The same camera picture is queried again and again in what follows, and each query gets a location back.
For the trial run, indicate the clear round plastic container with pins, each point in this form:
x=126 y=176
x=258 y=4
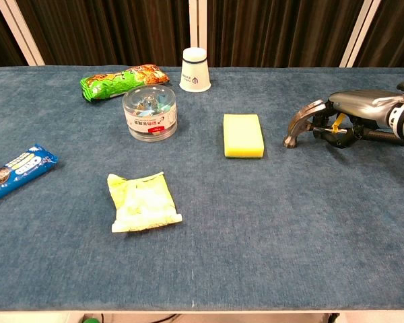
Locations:
x=149 y=117

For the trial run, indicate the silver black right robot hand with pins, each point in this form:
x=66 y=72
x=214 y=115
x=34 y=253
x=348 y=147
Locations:
x=357 y=104

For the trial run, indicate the white paper cup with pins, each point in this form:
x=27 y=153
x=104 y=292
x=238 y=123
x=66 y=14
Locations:
x=195 y=74

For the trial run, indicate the blue table cloth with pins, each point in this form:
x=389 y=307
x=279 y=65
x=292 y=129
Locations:
x=256 y=235

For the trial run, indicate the pale yellow snack packet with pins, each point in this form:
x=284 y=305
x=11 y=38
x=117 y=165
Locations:
x=143 y=203

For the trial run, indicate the white frame post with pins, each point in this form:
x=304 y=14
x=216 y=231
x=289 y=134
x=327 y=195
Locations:
x=20 y=33
x=197 y=23
x=360 y=33

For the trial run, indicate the small green round object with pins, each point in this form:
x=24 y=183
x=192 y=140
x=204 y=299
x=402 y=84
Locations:
x=91 y=320

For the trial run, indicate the yellow sponge green scouring side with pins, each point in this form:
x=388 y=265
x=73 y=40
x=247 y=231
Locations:
x=242 y=134

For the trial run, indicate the blue cookie package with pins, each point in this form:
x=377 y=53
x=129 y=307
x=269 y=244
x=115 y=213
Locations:
x=20 y=171

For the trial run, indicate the green orange snack bag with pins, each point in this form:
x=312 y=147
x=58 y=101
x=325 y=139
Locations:
x=114 y=84

